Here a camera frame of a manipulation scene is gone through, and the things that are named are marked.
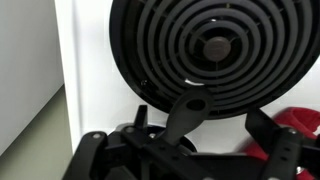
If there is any black frying pan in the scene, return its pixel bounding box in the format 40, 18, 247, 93
114, 87, 215, 156

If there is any large black coil burner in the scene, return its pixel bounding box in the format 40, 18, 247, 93
109, 0, 320, 120

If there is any white electric stove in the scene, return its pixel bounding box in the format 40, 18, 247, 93
54, 0, 320, 161

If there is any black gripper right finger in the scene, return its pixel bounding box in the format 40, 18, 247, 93
244, 108, 320, 180

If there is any red oven mitt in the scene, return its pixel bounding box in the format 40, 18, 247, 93
244, 106, 320, 174

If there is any white refrigerator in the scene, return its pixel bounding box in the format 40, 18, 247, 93
0, 0, 65, 156

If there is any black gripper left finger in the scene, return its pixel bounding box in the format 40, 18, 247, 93
61, 104, 158, 180

